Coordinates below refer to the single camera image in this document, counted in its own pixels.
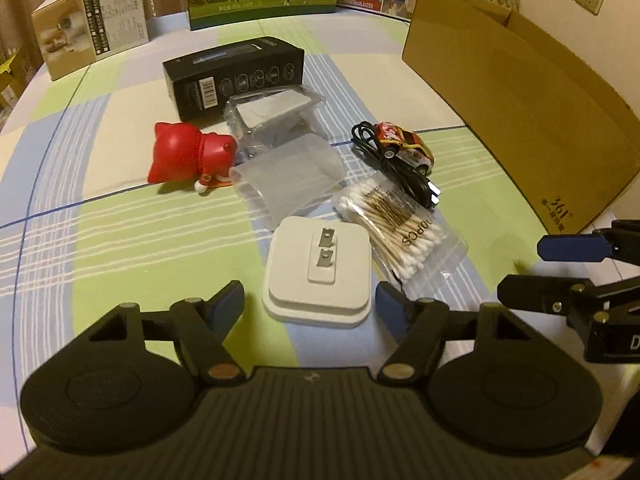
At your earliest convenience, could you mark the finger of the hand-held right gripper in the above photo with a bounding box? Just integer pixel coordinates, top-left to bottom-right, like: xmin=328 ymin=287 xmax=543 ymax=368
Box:
xmin=496 ymin=274 xmax=640 ymax=322
xmin=536 ymin=219 xmax=640 ymax=264

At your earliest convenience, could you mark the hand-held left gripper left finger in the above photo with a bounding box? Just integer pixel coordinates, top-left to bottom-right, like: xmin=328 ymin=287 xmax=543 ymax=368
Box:
xmin=89 ymin=280 xmax=246 ymax=380

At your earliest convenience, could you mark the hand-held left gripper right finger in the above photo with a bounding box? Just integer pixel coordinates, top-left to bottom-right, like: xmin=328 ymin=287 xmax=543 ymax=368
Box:
xmin=375 ymin=281 xmax=533 ymax=381

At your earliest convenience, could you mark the white charger plug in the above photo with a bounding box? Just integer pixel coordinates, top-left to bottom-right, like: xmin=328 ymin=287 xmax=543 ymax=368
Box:
xmin=261 ymin=216 xmax=374 ymax=330

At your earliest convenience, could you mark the bag of cotton swabs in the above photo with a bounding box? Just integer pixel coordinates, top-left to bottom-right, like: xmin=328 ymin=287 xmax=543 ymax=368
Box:
xmin=332 ymin=170 xmax=469 ymax=299

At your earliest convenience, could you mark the black cable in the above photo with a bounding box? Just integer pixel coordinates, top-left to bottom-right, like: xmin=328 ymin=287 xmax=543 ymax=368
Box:
xmin=350 ymin=122 xmax=444 ymax=209

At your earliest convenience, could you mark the translucent plastic lid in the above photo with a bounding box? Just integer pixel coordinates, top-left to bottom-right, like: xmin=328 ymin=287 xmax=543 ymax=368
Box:
xmin=232 ymin=132 xmax=345 ymax=231

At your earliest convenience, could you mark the red and white toy car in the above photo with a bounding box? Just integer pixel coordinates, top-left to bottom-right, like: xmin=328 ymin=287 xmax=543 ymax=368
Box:
xmin=372 ymin=121 xmax=437 ymax=175

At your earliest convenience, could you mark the brown cardboard box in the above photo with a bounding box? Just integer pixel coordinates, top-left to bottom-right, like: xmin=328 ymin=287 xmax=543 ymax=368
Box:
xmin=401 ymin=0 xmax=640 ymax=236

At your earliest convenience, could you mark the checked tablecloth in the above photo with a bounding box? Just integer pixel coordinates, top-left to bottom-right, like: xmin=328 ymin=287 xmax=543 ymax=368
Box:
xmin=0 ymin=2 xmax=640 ymax=461

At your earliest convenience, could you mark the red cat figurine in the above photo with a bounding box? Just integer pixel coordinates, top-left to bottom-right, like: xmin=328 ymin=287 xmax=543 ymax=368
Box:
xmin=147 ymin=121 xmax=239 ymax=194

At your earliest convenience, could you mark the clear plastic case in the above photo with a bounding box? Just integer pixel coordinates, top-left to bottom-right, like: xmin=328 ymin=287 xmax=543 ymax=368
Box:
xmin=223 ymin=87 xmax=327 ymax=155

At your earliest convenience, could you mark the black product box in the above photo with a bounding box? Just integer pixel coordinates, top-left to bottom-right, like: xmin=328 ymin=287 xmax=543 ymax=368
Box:
xmin=162 ymin=36 xmax=307 ymax=124

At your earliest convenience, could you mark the brown storage carton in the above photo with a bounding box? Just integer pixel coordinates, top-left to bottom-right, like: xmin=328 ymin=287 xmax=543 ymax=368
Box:
xmin=0 ymin=47 xmax=31 ymax=111

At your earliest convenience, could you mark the beige product box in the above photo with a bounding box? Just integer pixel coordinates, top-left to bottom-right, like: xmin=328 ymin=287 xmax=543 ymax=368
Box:
xmin=31 ymin=0 xmax=151 ymax=81

